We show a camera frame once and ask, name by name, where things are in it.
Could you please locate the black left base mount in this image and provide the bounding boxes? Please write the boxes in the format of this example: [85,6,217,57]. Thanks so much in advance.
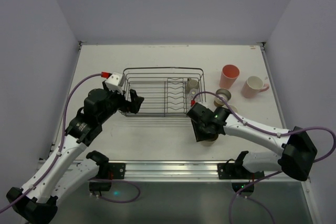
[89,162,125,193]

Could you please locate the black mug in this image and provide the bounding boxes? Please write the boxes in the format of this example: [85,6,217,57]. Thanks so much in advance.
[225,105,238,113]

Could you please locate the grey beige small mug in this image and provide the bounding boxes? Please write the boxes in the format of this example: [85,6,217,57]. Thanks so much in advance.
[186,78,199,93]

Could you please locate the salmon pink plastic cup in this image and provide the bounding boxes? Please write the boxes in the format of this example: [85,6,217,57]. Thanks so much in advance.
[219,65,240,89]

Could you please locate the grey wire dish rack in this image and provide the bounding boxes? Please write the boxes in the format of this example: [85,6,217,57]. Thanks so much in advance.
[122,67,205,118]

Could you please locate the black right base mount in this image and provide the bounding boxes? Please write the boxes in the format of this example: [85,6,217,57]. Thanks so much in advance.
[217,158,265,192]

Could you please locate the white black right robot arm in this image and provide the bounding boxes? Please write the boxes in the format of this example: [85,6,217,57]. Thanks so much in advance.
[186,103,317,181]

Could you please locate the cream cup brown band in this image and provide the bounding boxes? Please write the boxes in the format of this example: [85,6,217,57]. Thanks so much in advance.
[214,89,232,107]

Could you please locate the beige tall cup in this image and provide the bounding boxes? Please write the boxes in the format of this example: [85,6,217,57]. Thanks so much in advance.
[201,136,218,147]

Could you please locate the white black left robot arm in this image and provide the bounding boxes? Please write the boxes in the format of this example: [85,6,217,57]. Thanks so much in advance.
[6,87,144,223]

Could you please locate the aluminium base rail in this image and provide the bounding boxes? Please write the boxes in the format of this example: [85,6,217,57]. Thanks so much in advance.
[36,159,310,183]

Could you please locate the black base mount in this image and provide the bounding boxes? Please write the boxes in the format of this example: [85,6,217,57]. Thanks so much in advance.
[217,158,265,192]
[89,162,125,193]

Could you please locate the pink faceted mug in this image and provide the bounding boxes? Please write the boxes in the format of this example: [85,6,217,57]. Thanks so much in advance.
[241,76,270,99]

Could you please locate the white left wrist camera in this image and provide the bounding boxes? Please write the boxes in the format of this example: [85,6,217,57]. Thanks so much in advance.
[104,72,125,95]

